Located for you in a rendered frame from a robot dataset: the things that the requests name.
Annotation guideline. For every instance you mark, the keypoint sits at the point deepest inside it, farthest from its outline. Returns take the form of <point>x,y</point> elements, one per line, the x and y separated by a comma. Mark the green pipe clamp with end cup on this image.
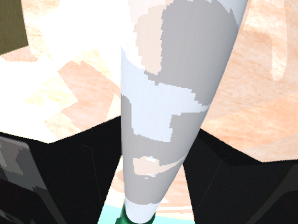
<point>125,219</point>

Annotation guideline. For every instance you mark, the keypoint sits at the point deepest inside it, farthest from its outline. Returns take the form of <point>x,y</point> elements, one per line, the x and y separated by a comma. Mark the grey metal pipe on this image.
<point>173,54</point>

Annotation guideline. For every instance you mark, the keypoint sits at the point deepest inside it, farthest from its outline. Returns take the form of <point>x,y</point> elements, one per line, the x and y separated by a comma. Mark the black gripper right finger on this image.
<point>229,187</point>

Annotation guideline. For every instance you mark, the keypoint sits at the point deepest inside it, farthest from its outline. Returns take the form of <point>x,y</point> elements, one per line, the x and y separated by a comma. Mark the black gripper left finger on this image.
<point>72,175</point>

